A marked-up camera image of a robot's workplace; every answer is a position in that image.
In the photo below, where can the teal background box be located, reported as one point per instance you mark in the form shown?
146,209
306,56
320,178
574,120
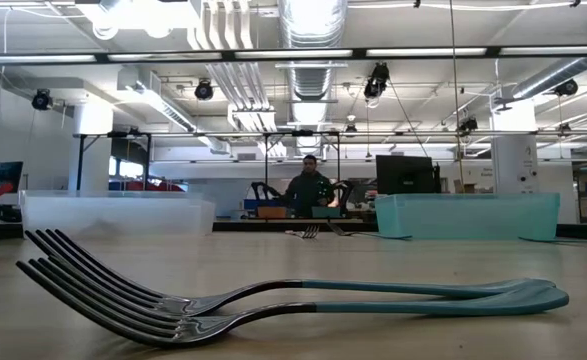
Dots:
327,212

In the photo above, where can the dark screen with stand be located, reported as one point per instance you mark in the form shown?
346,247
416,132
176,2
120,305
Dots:
8,172

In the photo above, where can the black background rig frame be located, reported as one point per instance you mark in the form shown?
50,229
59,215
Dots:
265,165

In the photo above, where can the teal-green plastic bin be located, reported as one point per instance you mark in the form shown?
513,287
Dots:
473,217

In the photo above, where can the clear plastic bin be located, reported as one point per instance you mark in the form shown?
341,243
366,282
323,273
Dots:
123,215

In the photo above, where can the silver ribbed ceiling duct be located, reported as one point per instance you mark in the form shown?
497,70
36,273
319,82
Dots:
313,80

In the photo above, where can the white ceiling pipes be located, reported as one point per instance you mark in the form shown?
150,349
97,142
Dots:
233,75

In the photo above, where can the orange background box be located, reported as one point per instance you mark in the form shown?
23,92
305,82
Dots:
272,212

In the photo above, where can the person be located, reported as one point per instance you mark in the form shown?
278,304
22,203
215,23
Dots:
308,195

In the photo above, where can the black background robot arm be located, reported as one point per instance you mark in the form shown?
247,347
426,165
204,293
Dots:
344,189
260,189

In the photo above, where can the black ceiling spotlight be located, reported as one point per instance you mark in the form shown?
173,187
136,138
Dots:
468,125
203,90
566,87
376,80
41,100

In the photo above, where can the white round column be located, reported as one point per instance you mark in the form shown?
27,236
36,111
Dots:
93,165
515,170

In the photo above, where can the black computer monitor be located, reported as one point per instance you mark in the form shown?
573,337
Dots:
405,175

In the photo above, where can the silver slanted ceiling duct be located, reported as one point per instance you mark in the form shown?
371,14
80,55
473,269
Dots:
548,80

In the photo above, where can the black ceiling light rail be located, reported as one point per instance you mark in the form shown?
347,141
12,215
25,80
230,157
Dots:
358,52

